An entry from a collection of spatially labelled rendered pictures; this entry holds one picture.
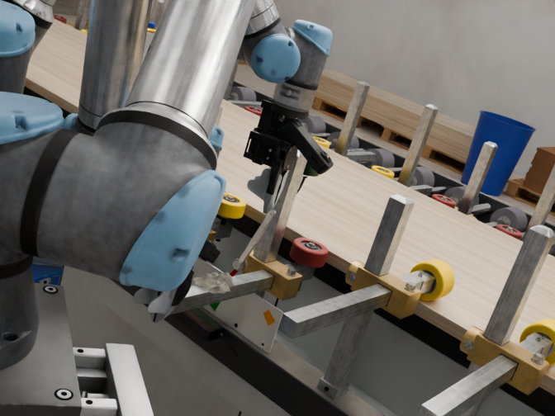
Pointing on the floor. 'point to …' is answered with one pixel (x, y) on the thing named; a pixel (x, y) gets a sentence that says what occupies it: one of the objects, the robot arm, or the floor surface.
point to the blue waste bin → (510, 150)
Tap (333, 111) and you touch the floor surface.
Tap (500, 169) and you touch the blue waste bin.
